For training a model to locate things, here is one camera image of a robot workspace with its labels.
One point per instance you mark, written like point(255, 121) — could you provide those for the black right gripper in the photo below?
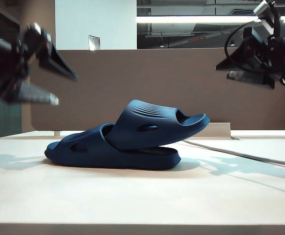
point(267, 54)

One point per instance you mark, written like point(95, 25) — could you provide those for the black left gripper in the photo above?
point(27, 51)

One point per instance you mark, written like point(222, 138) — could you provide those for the dark glass door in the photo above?
point(7, 117)

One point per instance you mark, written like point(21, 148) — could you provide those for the red LED sign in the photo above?
point(197, 39)

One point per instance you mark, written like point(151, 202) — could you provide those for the white ceiling light strip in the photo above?
point(181, 19)

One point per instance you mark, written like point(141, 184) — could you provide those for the brown desk partition panel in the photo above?
point(132, 73)

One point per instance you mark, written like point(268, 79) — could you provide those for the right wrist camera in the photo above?
point(264, 12)

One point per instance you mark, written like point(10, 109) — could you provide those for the metal wall plate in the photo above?
point(94, 43)

